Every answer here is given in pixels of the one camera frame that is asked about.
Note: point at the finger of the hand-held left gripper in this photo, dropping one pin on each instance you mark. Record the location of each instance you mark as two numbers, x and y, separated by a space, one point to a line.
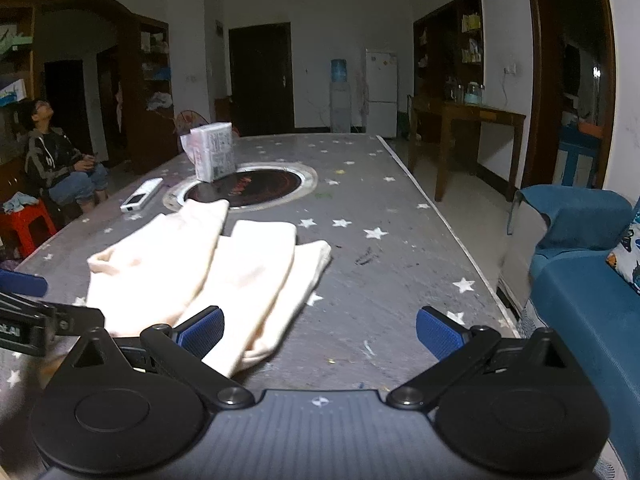
75 320
22 282

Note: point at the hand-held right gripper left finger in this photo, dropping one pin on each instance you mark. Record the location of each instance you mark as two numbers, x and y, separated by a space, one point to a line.
202 332

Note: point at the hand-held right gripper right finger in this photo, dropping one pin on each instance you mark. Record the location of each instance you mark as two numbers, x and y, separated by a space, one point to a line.
442 332

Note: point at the cream pants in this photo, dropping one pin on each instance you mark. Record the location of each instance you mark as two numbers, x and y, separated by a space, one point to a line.
150 260

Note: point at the red plastic stool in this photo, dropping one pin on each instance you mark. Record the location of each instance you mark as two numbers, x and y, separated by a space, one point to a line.
27 225

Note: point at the grey star-print tablecloth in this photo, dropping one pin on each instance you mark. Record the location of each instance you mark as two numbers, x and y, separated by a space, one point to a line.
390 270

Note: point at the light blue cloth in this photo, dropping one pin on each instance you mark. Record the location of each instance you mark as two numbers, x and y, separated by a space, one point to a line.
20 200

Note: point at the blue sofa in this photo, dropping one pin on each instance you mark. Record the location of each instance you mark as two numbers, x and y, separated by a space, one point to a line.
575 310

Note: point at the white remote control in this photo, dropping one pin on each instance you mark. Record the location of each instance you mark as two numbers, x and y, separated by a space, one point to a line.
140 196

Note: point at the round built-in hotplate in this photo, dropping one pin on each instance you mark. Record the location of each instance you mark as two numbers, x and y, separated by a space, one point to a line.
270 185

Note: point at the white tissue pack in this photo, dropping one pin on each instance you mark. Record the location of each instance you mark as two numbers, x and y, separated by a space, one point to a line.
215 152

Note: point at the printed cushion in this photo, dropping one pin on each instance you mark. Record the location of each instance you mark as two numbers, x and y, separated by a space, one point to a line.
627 255

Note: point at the arched wooden shelf cabinet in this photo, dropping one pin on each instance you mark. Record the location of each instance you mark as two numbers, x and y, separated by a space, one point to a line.
131 110

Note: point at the red electric fan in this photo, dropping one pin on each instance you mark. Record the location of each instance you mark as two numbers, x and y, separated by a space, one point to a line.
187 120

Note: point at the dark wooden side table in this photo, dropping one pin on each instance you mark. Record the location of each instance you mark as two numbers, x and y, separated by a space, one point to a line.
480 112

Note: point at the blue stool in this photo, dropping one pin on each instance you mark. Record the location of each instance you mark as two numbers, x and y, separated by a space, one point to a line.
575 142

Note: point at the teal jar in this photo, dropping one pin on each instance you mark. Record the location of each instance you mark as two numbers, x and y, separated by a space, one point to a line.
472 96

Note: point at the glass jar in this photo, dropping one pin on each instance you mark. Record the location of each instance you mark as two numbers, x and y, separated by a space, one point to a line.
452 92

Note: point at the water dispenser with blue bottle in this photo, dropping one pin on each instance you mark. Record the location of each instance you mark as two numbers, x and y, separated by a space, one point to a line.
339 105

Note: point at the white refrigerator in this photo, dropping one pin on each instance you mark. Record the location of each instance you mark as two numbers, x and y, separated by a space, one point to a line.
381 90

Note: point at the dark wooden door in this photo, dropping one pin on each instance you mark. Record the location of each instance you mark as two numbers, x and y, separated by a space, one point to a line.
260 80

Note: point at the dark wooden door frame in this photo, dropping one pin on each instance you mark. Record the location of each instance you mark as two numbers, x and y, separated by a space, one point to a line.
537 85

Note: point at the dark wooden wall shelf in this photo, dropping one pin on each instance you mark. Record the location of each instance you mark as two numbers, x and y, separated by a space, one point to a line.
440 50

